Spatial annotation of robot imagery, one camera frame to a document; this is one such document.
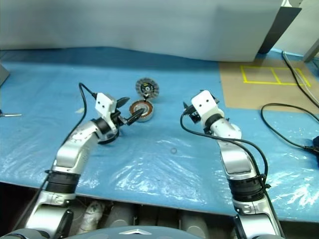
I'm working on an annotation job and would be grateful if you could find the grey robot torso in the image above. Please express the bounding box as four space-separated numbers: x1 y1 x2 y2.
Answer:
0 225 241 239

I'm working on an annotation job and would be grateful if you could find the brown cardboard mat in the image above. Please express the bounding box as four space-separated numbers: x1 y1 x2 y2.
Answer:
218 53 319 111

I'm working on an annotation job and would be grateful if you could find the silver motor cover plate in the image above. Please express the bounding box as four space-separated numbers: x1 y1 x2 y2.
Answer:
135 78 160 100

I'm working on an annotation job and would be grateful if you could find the thin black cable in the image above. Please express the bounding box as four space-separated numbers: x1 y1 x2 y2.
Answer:
282 50 319 108

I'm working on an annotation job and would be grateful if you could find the white crumpled bundle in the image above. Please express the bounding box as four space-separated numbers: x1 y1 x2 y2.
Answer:
77 201 106 235

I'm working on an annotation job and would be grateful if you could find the grey slanted plate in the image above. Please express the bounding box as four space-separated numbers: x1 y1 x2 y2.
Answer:
0 63 11 87

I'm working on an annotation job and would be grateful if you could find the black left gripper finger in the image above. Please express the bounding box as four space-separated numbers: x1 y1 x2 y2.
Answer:
126 107 148 125
116 97 131 109

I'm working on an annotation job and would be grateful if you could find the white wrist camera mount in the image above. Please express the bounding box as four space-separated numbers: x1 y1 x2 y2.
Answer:
191 90 224 128
95 92 120 137

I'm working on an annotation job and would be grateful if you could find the grey metal leg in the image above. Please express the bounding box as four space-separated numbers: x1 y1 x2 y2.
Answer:
303 39 319 63

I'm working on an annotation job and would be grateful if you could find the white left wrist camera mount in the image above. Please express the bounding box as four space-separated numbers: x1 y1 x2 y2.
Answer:
95 92 120 137

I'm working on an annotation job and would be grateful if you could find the silver motor base housing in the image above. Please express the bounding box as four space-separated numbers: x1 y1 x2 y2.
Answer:
129 100 154 123

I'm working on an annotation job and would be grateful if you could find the grey rounded cylinder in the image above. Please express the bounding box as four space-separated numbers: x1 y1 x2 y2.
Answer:
178 213 209 239
108 202 137 230

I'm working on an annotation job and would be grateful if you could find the thin white cable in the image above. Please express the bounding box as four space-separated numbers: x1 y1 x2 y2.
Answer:
283 52 319 102

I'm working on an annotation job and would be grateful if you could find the slim metal tool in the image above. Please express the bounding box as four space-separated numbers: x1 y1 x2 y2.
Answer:
0 109 23 119

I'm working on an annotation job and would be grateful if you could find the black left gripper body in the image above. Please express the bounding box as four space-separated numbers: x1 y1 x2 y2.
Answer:
111 111 131 127

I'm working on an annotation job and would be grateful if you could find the large white board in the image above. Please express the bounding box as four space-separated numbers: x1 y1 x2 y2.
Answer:
0 0 283 62

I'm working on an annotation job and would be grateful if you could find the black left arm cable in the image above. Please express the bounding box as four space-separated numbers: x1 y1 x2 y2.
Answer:
24 83 98 225

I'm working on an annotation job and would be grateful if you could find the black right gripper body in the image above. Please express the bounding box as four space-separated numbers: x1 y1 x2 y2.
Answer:
185 106 201 124

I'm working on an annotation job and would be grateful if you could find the black plug device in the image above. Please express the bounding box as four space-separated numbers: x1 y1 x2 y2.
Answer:
304 135 319 154

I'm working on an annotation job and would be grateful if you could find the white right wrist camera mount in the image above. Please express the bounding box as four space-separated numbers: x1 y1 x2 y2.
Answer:
191 90 224 128

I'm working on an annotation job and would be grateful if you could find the blue plastic table sheet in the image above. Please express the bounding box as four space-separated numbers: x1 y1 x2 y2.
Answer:
0 47 319 222

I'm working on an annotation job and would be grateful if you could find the yellow tape rectangle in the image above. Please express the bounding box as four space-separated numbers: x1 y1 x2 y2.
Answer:
240 65 312 88

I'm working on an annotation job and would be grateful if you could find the looped black cable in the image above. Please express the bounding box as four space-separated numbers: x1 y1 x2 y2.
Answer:
260 103 319 150

